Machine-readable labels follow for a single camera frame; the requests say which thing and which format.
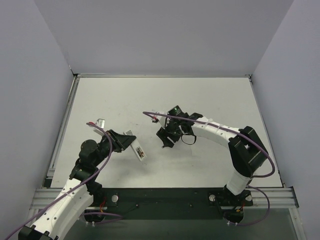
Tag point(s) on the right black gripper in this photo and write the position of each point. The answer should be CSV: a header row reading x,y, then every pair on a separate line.
x,y
169,130

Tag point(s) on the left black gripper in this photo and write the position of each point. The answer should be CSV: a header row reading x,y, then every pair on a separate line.
x,y
118,140

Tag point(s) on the white remote control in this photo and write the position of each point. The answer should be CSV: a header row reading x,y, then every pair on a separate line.
x,y
138,150

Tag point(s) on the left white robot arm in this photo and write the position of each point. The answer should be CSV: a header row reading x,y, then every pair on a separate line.
x,y
80,190

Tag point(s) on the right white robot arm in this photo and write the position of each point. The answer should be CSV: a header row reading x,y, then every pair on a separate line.
x,y
242,146

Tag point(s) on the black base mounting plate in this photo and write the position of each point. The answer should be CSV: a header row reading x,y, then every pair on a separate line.
x,y
166,204

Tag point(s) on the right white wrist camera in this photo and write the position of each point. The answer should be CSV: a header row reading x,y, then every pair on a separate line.
x,y
159,117

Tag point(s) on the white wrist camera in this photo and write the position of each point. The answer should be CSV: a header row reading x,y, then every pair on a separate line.
x,y
101,124
159,117

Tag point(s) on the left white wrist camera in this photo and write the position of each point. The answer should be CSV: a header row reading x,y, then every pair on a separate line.
x,y
101,124

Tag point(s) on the aluminium front rail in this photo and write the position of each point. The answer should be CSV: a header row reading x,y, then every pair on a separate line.
x,y
279,198

